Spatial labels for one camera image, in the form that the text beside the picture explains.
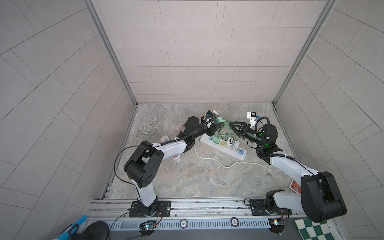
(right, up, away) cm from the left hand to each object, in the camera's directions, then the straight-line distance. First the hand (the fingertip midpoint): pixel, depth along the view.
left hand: (223, 119), depth 79 cm
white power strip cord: (-46, -7, +21) cm, 51 cm away
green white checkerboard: (+36, -49, -14) cm, 62 cm away
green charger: (-3, -1, -1) cm, 3 cm away
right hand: (+2, -4, -4) cm, 6 cm away
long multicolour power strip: (+2, -17, +11) cm, 20 cm away
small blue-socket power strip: (-27, -22, +6) cm, 35 cm away
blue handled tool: (-57, -37, -29) cm, 74 cm away
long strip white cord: (+26, -28, +2) cm, 38 cm away
